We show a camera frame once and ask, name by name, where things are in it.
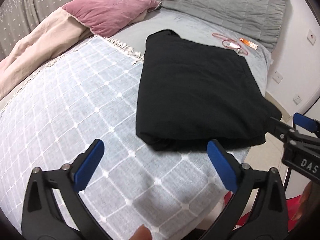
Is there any large black coat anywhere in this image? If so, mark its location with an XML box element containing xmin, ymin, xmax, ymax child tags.
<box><xmin>136</xmin><ymin>30</ymin><xmax>282</xmax><ymax>151</ymax></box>

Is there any person's right hand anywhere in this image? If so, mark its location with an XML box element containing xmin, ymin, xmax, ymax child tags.
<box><xmin>291</xmin><ymin>181</ymin><xmax>313</xmax><ymax>221</ymax></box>

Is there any person's left thumb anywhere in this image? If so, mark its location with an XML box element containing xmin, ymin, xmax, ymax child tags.
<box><xmin>130</xmin><ymin>225</ymin><xmax>152</xmax><ymax>240</ymax></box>

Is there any red bag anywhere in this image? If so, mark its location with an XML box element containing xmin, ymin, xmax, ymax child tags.
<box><xmin>235</xmin><ymin>194</ymin><xmax>302</xmax><ymax>231</ymax></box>

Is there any grey bed sheet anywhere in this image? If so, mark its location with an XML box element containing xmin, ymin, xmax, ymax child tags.
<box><xmin>112</xmin><ymin>8</ymin><xmax>272</xmax><ymax>95</ymax></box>

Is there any orange white tube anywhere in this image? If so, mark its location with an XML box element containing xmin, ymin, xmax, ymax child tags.
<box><xmin>239</xmin><ymin>38</ymin><xmax>258</xmax><ymax>50</ymax></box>

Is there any grey quilted headboard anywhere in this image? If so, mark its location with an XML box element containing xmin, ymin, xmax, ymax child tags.
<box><xmin>160</xmin><ymin>0</ymin><xmax>287</xmax><ymax>51</ymax></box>

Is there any beige duvet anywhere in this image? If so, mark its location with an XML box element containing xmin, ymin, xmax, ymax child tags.
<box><xmin>1</xmin><ymin>8</ymin><xmax>92</xmax><ymax>99</ymax></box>

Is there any pink velvet pillow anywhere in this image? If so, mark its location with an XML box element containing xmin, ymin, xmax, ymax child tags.
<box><xmin>62</xmin><ymin>0</ymin><xmax>160</xmax><ymax>37</ymax></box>

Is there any patterned grey curtain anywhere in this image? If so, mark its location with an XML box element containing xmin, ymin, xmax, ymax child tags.
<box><xmin>1</xmin><ymin>0</ymin><xmax>72</xmax><ymax>60</ymax></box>

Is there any white lower wall socket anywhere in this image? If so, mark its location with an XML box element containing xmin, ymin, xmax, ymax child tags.
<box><xmin>293</xmin><ymin>95</ymin><xmax>302</xmax><ymax>105</ymax></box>

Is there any white wall socket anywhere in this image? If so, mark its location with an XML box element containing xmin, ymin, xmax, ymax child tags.
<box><xmin>306</xmin><ymin>30</ymin><xmax>316</xmax><ymax>45</ymax></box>
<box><xmin>293</xmin><ymin>95</ymin><xmax>302</xmax><ymax>105</ymax></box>

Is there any white wall switch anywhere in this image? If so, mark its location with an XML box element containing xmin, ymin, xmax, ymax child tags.
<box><xmin>272</xmin><ymin>71</ymin><xmax>283</xmax><ymax>84</ymax></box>

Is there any red cable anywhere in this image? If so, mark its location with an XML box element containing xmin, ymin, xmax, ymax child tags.
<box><xmin>211</xmin><ymin>32</ymin><xmax>250</xmax><ymax>55</ymax></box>

